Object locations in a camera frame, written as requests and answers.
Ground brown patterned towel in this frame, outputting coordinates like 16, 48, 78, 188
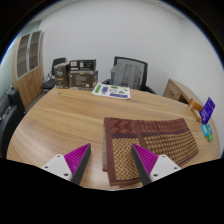
102, 116, 200, 188

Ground grey backpack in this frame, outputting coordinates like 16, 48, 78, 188
110, 63, 143, 90

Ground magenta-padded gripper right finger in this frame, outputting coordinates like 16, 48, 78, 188
130, 143, 183, 186

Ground low wooden side cabinet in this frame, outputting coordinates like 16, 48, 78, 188
162, 78, 203, 106

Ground green box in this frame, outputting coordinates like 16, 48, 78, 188
204, 123, 214, 143

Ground small blue box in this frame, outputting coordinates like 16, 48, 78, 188
200, 123, 208, 138

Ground purple standing card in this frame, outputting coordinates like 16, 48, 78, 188
199, 96, 216, 125

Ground dark brown cardboard box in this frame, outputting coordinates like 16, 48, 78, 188
53, 61, 71, 90

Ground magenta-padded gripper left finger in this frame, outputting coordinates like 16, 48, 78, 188
40, 143, 92, 185

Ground flat black cardboard box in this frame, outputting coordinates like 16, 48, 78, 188
68, 59, 98, 72

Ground black sofa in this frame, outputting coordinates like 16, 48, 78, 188
0, 89, 27, 159

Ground small black visitor chair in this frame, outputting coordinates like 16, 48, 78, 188
41, 57, 67, 91

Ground wooden cabinet with glass doors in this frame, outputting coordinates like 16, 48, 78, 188
12, 30, 45, 109

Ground orange box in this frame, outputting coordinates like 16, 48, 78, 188
187, 98, 204, 123

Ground printed white paper sheet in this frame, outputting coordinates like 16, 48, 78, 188
91, 82, 132, 101

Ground large brown cardboard box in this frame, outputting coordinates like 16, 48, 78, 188
67, 69, 99, 90

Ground black mesh office chair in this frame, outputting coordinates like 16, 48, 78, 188
101, 55, 158, 95

